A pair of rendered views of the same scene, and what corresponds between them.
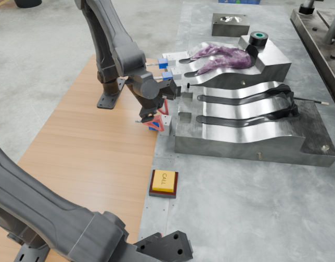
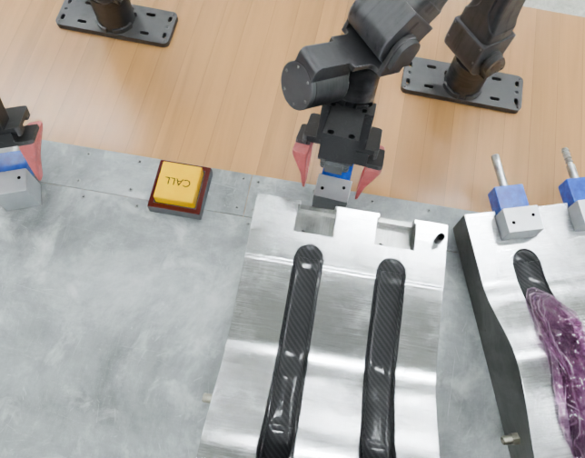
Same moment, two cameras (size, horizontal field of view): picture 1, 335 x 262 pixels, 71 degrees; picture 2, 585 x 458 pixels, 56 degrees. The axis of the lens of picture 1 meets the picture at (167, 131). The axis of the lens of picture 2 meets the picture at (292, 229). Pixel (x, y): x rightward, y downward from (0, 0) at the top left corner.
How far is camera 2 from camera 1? 64 cm
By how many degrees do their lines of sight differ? 46
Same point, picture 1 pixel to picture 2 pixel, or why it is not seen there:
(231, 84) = (505, 401)
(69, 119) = not seen: hidden behind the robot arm
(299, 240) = (24, 431)
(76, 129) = (337, 31)
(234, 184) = (164, 332)
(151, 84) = (301, 82)
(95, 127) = not seen: hidden behind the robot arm
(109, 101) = (425, 80)
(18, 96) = not seen: outside the picture
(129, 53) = (379, 11)
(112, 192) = (179, 105)
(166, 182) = (170, 185)
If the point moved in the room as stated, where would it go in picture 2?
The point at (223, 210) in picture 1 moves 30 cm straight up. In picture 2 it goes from (111, 297) to (19, 216)
